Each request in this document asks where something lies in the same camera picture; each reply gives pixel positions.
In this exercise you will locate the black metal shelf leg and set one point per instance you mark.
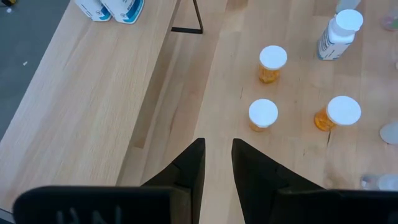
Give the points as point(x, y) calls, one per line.
point(186, 30)

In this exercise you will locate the orange pill bottle white cap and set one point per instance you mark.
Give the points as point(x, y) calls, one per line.
point(343, 110)
point(263, 112)
point(273, 57)

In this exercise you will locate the white labelled medicine bottle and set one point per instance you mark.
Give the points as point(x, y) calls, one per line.
point(124, 9)
point(337, 37)
point(91, 7)

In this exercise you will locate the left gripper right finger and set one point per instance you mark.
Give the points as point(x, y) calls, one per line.
point(255, 180)

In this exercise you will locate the translucent white plastic bottle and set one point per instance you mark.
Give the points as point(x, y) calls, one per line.
point(390, 133)

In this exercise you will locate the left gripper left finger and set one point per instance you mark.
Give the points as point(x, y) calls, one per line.
point(192, 168)

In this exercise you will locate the clear bottle with grey pills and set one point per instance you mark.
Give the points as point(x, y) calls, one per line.
point(381, 182)

